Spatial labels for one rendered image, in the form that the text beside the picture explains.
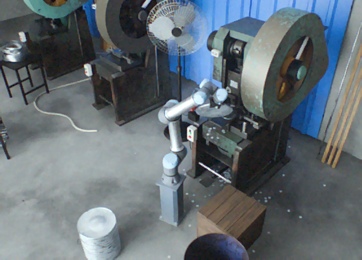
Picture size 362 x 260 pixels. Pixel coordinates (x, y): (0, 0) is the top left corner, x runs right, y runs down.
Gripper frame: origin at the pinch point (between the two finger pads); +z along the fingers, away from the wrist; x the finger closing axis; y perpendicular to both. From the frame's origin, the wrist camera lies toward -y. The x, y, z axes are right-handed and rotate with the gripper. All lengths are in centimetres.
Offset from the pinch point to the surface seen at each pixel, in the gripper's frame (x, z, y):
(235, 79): -22.9, 11.9, -20.6
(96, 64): -93, 151, 109
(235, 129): 14.7, 33.7, -21.1
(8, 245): 95, 53, 176
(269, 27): -38, -52, -30
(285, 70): -16, -27, -47
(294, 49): -32, -26, -57
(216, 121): 7.5, 29.1, -4.8
